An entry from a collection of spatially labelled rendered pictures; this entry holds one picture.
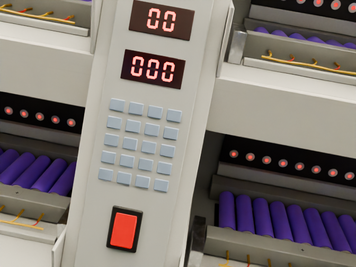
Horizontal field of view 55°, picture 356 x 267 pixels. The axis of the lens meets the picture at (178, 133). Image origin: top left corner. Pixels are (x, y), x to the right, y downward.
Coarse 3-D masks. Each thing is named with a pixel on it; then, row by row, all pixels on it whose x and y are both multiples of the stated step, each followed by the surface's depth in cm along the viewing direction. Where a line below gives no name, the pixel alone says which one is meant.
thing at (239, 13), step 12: (240, 0) 44; (240, 12) 44; (0, 132) 48; (216, 132) 46; (60, 144) 47; (204, 144) 46; (216, 144) 46; (204, 156) 46; (216, 156) 46; (204, 168) 46; (216, 168) 46; (204, 180) 47
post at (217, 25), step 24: (216, 0) 25; (216, 24) 25; (96, 48) 26; (216, 48) 25; (96, 72) 26; (216, 72) 26; (96, 96) 26; (96, 120) 26; (192, 120) 26; (192, 144) 26; (192, 168) 26; (72, 192) 27; (192, 192) 26; (72, 216) 27; (72, 240) 27; (168, 240) 27; (72, 264) 28; (168, 264) 27
